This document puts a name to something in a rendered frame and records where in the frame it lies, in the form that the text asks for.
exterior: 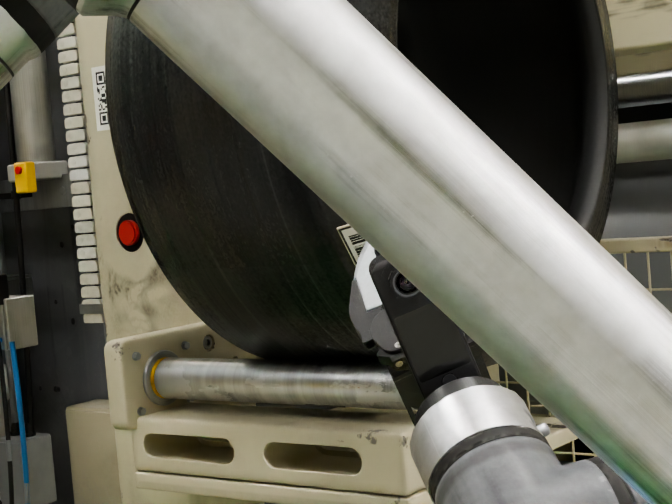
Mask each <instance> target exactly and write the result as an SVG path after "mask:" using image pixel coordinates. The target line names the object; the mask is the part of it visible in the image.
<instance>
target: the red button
mask: <svg viewBox="0 0 672 504"><path fill-rule="evenodd" d="M119 237H120V240H121V241H122V243H123V244H125V245H127V246H130V245H135V244H136V243H137V242H138V240H139V237H140V230H139V227H138V225H137V223H136V222H135V221H133V220H125V221H123V222H122V223H121V224H120V227H119Z"/></svg>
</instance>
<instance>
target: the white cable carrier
mask: <svg viewBox="0 0 672 504"><path fill-rule="evenodd" d="M67 36H70V37H67ZM58 37H66V38H62V39H59V40H58V41H57V49H58V50H62V51H64V50H69V49H72V50H69V51H64V52H60V53H59V55H58V61H59V63H63V64H66V63H71V62H73V63H71V64H66V65H62V66H60V70H59V71H60V76H61V77H63V76H64V77H68V76H74V77H69V78H63V79H62V80H61V89H62V90H70V89H75V90H71V91H65V92H63V94H62V101H63V103H72V102H76V103H73V104H67V105H65V106H64V107H63V112H64V116H74V115H77V116H76V117H69V118H66V119H65V122H64V123H65V128H66V129H76V128H78V130H71V131H67V132H66V141H67V142H77V141H80V143H74V144H69V145H68V146H67V153H68V155H80V154H82V156H75V157H70V158H69V159H68V165H69V168H81V167H83V168H84V169H77V170H72V171H70V181H83V180H85V182H78V183H73V184H72V185H71V193H72V194H84V193H86V195H81V196H74V197H73V198H72V205H73V207H87V208H82V209H75V210H74V212H73V216H74V220H87V221H83V222H77V223H76V224H75V232H76V233H88V234H83V235H78V236H77V237H76V245H77V246H90V247H83V248H79V249H78V250H77V257H78V259H91V260H84V261H80V262H79V271H80V272H93V273H84V274H81V275H80V284H81V285H95V286H85V287H83V288H82V289H81V296H82V298H96V299H86V300H83V302H82V304H103V302H102V299H101V297H102V293H101V286H100V284H101V283H100V273H98V271H99V262H98V260H96V258H98V252H97V247H95V245H97V241H96V234H93V232H96V231H95V221H93V220H92V219H94V210H93V208H92V206H93V200H92V195H91V193H92V189H91V181H90V169H89V156H88V155H87V154H88V143H87V142H85V140H87V133H86V129H83V127H86V126H85V117H84V116H82V114H84V107H83V102H81V101H83V96H82V89H80V88H82V86H81V76H79V75H80V65H79V63H78V62H79V55H78V44H77V34H76V24H75V19H74V20H73V21H72V22H71V23H70V24H69V25H68V26H67V27H66V29H65V30H64V31H63V32H62V33H61V34H60V35H59V36H58ZM83 318H84V323H103V322H105V318H104V314H84V317H83Z"/></svg>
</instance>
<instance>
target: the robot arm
mask: <svg viewBox="0 0 672 504"><path fill-rule="evenodd" d="M79 14H80V15H82V16H119V17H123V18H127V19H128V20H129V21H130V22H131V23H132V24H133V25H135V26H136V27H137V28H138V29H139V30H140V31H141V32H142V33H143V34H144V35H145V36H146V37H147V38H148V39H150V40H151V41H152V42H153V43H154V44H155V45H156V46H157V47H158V48H159V49H160V50H161V51H162V52H164V53H165V54H166V55H167V56H168V57H169V58H170V59H171V60H172V61H173V62H174V63H175V64H176V65H178V66H179V67H180V68H181V69H182V70H183V71H184V72H185V73H186V74H187V75H188V76H189V77H190V78H192V79H193V80H194V81H195V82H196V83H197V84H198V85H199V86H200V87H201V88H202V89H203V90H204V91H205V92H207V93H208V94H209V95H210V96H211V97H212V98H213V99H214V100H215V101H216V102H217V103H218V104H219V105H221V106H222V107H223V108H224V109H225V110H226V111H227V112H228V113H229V114H230V115H231V116H232V117H233V118H235V119H236V120H237V121H238V122H239V123H240V124H241V125H242V126H243V127H244V128H245V129H246V130H247V131H249V132H250V133H251V134H252V135H253V136H254V137H255V138H256V139H257V140H258V141H259V142H260V143H261V144H262V145H264V146H265V147H266V148H267V149H268V150H269V151H270V152H271V153H272V154H273V155H274V156H275V157H276V158H278V159H279V160H280V161H281V162H282V163H283V164H284V165H285V166H286V167H287V168H288V169H289V170H290V171H292V172H293V173H294V174H295V175H296V176H297V177H298V178H299V179H300V180H301V181H302V182H303V183H304V184H306V185H307V186H308V187H309V188H310V189H311V190H312V191H313V192H314V193H315V194H316V195H317V196H318V197H320V198H321V199H322V200H323V201H324V202H325V203H326V204H327V205H328V206H329V207H330V208H331V209H332V210H333V211H335V212H336V213H337V214H338V215H339V216H340V217H341V218H342V219H343V220H344V221H345V222H346V223H347V224H349V225H350V226H351V227H352V228H353V229H354V230H355V231H356V232H357V233H358V234H359V235H360V236H361V237H363V238H364V239H365V240H366V242H365V244H364V246H363V249H362V251H361V253H360V255H359V258H358V261H357V264H356V268H355V273H354V280H353V281H352V286H351V294H350V303H349V314H350V318H351V321H352V323H353V325H354V327H355V329H356V332H357V334H358V336H359V337H360V339H361V340H362V343H363V345H364V347H365V349H366V350H370V349H372V348H374V347H377V349H378V352H377V357H378V359H379V361H380V363H381V364H382V365H387V368H388V370H389V373H390V375H391V377H392V379H393V381H394V383H395V386H396V388H397V390H398V392H399V394H400V396H401V399H402V401H403V403H404V405H405V407H406V409H407V411H408V414H409V416H410V418H411V420H412V422H413V424H414V427H415V428H414V429H413V432H412V436H411V440H410V444H409V445H410V451H411V456H412V458H413V460H414V463H415V465H416V467H417V469H418V472H419V474H420V476H421V478H422V481H423V483H424V485H425V487H426V489H427V492H428V494H429V496H430V498H431V501H432V502H433V503H434V504H672V313H671V312H670V311H669V310H668V309H666V308H665V307H664V306H663V305H662V304H661V303H660V302H659V301H658V300H657V299H656V298H655V297H654V296H653V295H652V294H651V293H650V292H649V291H648V290H647V289H646V288H645V287H644V286H643V285H642V284H641V283H639V282H638V281H637V280H636V279H635V278H634V277H633V276H632V275H631V274H630V273H629V272H628V271H627V270H626V269H625V268H624V267H623V266H622V265H621V264H620V263H619V262H618V261H617V260H616V259H615V258H614V257H612V256H611V255H610V254H609V253H608V252H607V251H606V250H605V249H604V248H603V247H602V246H601V245H600V244H599V243H598V242H597V241H596V240H595V239H594V238H593V237H592V236H591V235H590V234H589V233H588V232H587V231H585V230H584V229H583V228H582V227H581V226H580V225H579V224H578V223H577V222H576V221H575V220H574V219H573V218H572V217H571V216H570V215H569V214H568V213H567V212H566V211H565V210H564V209H563V208H562V207H561V206H560V205H559V204H557V203H556V202H555V201H554V200H553V199H552V198H551V197H550V196H549V195H548V194H547V193H546V192H545V191H544V190H543V189H542V188H541V187H540V186H539V185H538V184H537V183H536V182H535V181H534V180H533V179H532V178H530V177H529V176H528V175H527V174H526V173H525V172H524V171H523V170H522V169H521V168H520V167H519V166H518V165H517V164H516V163H515V162H514V161H513V160H512V159H511V158H510V157H509V156H508V155H507V154H506V153H505V152H503V151H502V150H501V149H500V148H499V147H498V146H497V145H496V144H495V143H494V142H493V141H492V140H491V139H490V138H489V137H488V136H487V135H486V134H485V133H484V132H483V131H482V130H481V129H480V128H479V127H478V126H476V125H475V124H474V123H473V122H472V121H471V120H470V119H469V118H468V117H467V116H466V115H465V114H464V113H463V112H462V111H461V110H460V109H459V108H458V107H457V106H456V105H455V104H454V103H453V102H452V101H451V100H449V99H448V98H447V97H446V96H445V95H444V94H443V93H442V92H441V91H440V90H439V89H438V88H437V87H436V86H435V85H434V84H433V83H432V82H431V81H430V80H429V79H428V78H427V77H426V76H425V75H424V74H422V73H421V72H420V71H419V70H418V69H417V68H416V67H415V66H414V65H413V64H412V63H411V62H410V61H409V60H408V59H407V58H406V57H405V56H404V55H403V54H402V53H401V52H400V51H399V50H398V49H397V48H396V47H394V46H393V45H392V44H391V43H390V42H389V41H388V40H387V39H386V38H385V37H384V36H383V35H382V34H381V33H380V32H379V31H378V30H377V29H376V28H375V27H374V26H373V25H372V24H371V23H370V22H369V21H367V20H366V19H365V18H364V17H363V16H362V15H361V14H360V13H359V12H358V11H357V10H356V9H355V8H354V7H353V6H352V5H351V4H350V3H349V2H348V1H347V0H0V90H1V89H2V88H3V87H4V86H5V85H6V84H7V83H8V82H9V81H10V80H11V79H12V78H13V77H14V76H15V74H16V73H17V72H18V71H19V70H20V69H21V68H22V67H23V66H24V65H25V64H26V63H27V62H28V61H29V60H32V59H35V58H38V57H39V56H40V54H41V53H42V52H43V51H44V50H45V49H46V48H47V47H48V46H49V45H50V44H51V43H52V42H53V41H54V40H55V39H56V38H57V37H58V36H59V35H60V34H61V33H62V32H63V31H64V30H65V29H66V27H67V26H68V25H69V24H70V23H71V22H72V21H73V20H74V19H75V18H76V17H77V16H78V15H79ZM380 254H381V255H380ZM478 345H479V346H480V347H481V348H482V349H483V350H484V351H485V352H486V353H487V354H488V355H489V356H491V357H492V358H493V359H494V360H495V361H496V362H497V363H498V364H499V365H500V366H501V367H502V368H503V369H505V370H506V371H507V372H508V373H509V374H510V375H511V376H512V377H513V378H514V379H515V380H516V381H517V382H518V383H520V384H521V385H522V386H523V387H524V388H525V389H526V390H527V391H528V392H529V393H530V394H531V395H532V396H534V397H535V398H536V399H537V400H538V401H539V402H540V403H541V404H542V405H543V406H544V407H545V408H546V409H548V410H549V411H550V412H551V413H552V414H553V415H554V416H555V417H556V418H557V419H558V420H559V421H560V422H562V423H563V424H564V425H565V426H566V427H567V428H568V429H569V430H570V431H571V432H572V433H573V434H574V435H575V436H577V437H578V438H579V439H580V440H581V441H582V442H583V443H584V444H585V445H586V446H587V447H588V448H589V449H591V450H592V451H593V452H594V453H595V454H596V455H597V457H594V458H590V459H584V460H580V461H576V462H573V463H569V464H565V465H561V464H560V462H559V460H558V458H557V457H556V455H555V453H554V451H553V450H552V448H551V446H550V445H549V443H548V441H547V439H546V438H545V437H546V436H548V435H549V434H550V429H549V427H548V425H547V424H546V423H541V424H539V425H536V424H535V421H534V419H533V417H532V415H531V414H530V412H529V410H528V408H527V406H526V404H525V402H524V401H523V399H522V398H521V397H520V396H519V395H518V394H517V393H516V392H515V391H512V390H510V389H507V388H505V387H502V386H500V385H499V384H498V383H497V382H495V381H494V380H492V379H491V377H490V375H489V372H488V370H487V367H486V364H485V362H484V359H483V356H482V354H481V351H480V348H479V346H478ZM411 407H413V408H419V409H418V411H417V413H416V414H414V412H413V410H412V408H411Z"/></svg>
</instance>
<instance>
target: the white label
mask: <svg viewBox="0 0 672 504"><path fill-rule="evenodd" d="M337 231H338V233H339V235H340V237H341V239H342V241H343V243H344V245H345V247H346V249H347V251H348V253H349V255H350V257H351V259H352V261H353V263H354V264H355V266H356V264H357V261H358V258H359V255H360V253H361V251H362V249H363V246H364V244H365V242H366V240H365V239H364V238H363V237H361V236H360V235H359V234H358V233H357V232H356V231H355V230H354V229H353V228H352V227H351V226H350V225H349V224H347V225H343V226H340V227H337Z"/></svg>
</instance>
